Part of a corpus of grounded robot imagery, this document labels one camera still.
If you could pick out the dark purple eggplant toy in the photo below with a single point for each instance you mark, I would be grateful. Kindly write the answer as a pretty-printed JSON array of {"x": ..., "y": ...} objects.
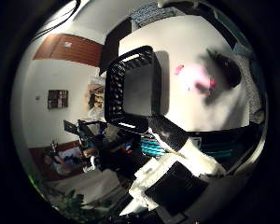
[{"x": 230, "y": 70}]

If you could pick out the blue patterned cloth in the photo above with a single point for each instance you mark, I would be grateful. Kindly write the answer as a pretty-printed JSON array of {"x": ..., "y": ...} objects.
[{"x": 151, "y": 14}]

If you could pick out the black plastic lattice basket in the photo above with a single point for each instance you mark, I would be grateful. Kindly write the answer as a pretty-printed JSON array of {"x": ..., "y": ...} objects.
[{"x": 115, "y": 93}]

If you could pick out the seated person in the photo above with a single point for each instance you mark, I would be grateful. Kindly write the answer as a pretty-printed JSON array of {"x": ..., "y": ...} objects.
[{"x": 57, "y": 161}]

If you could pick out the green potted plant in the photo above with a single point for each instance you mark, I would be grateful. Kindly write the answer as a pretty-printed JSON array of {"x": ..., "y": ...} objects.
[{"x": 74, "y": 205}]

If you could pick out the black laptop screen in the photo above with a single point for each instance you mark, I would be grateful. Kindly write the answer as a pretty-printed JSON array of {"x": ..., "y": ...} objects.
[{"x": 71, "y": 127}]

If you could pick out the pink plush toy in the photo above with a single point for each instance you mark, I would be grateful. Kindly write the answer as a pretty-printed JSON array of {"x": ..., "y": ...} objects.
[{"x": 197, "y": 77}]

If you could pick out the beige wall poster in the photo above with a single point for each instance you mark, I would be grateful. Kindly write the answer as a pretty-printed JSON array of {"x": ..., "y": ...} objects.
[{"x": 95, "y": 97}]

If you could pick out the white covered table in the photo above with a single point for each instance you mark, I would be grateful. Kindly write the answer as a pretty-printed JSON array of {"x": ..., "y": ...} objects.
[{"x": 90, "y": 185}]

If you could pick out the dark framed wall picture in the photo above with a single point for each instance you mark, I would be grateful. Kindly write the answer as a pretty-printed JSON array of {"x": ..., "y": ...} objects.
[{"x": 57, "y": 99}]

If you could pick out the black flat panel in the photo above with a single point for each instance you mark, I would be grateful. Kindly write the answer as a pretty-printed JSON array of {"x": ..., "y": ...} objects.
[{"x": 113, "y": 46}]

